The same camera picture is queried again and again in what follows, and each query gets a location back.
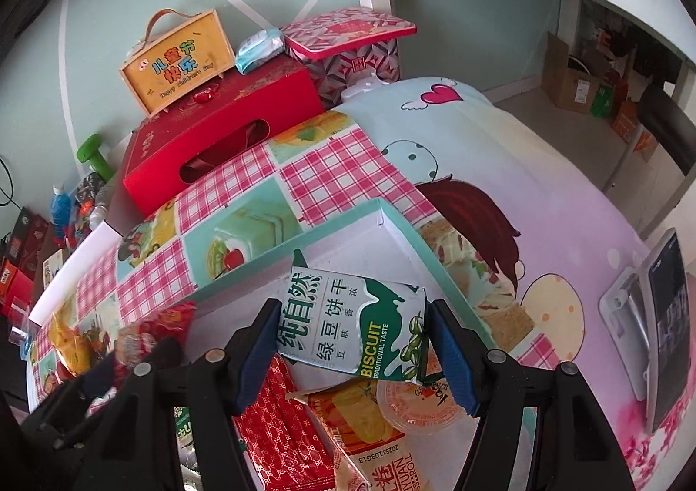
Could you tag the yellow cake snack packet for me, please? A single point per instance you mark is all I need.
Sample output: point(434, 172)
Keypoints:
point(73, 349)

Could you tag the blue liquid bottle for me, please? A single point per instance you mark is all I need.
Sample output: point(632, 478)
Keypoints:
point(61, 209)

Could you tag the green dumbbell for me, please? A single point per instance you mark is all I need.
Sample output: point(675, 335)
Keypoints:
point(89, 154)

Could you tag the pink checkered tablecloth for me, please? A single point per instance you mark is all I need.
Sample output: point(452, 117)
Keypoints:
point(419, 181)

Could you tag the large red gift box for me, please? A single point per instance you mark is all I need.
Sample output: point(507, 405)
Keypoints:
point(212, 125)

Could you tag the brown cardboard box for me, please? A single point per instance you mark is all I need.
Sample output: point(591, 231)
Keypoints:
point(572, 88)

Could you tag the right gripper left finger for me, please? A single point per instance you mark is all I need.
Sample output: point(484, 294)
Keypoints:
point(219, 387)

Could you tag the orange yellow snack packet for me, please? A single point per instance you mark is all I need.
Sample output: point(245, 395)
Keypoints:
point(369, 452)

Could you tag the green white biscuit packet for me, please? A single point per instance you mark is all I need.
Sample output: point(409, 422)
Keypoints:
point(353, 324)

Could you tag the teal shallow box tray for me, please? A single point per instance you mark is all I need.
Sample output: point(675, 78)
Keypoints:
point(373, 240)

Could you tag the clear jelly cup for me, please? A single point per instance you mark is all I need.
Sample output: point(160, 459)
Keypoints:
point(418, 409)

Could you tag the orange handled gift box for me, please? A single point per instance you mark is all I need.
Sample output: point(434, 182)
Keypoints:
point(177, 54)

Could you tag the blue wet wipes pack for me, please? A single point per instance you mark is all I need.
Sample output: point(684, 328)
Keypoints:
point(258, 49)

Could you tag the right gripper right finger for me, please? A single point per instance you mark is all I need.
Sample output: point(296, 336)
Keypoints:
point(493, 388)

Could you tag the red patterned snack bag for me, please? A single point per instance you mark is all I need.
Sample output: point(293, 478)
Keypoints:
point(281, 440)

